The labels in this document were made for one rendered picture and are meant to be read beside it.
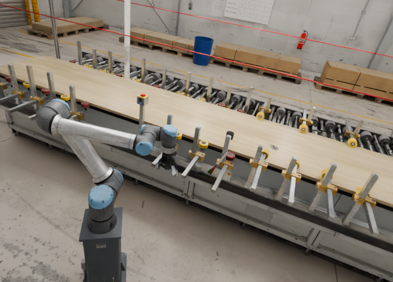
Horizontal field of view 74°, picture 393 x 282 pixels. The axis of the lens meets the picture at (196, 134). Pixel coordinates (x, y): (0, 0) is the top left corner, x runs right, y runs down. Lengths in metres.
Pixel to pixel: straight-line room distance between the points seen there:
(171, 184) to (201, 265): 0.86
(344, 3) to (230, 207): 7.24
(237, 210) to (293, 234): 0.56
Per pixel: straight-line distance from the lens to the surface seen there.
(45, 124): 1.58
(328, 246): 2.85
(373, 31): 9.13
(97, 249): 2.00
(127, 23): 3.28
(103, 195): 1.76
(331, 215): 1.89
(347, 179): 2.42
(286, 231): 2.78
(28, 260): 2.66
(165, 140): 1.57
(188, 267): 2.48
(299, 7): 8.83
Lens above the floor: 2.09
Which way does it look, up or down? 31 degrees down
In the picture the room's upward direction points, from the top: 9 degrees clockwise
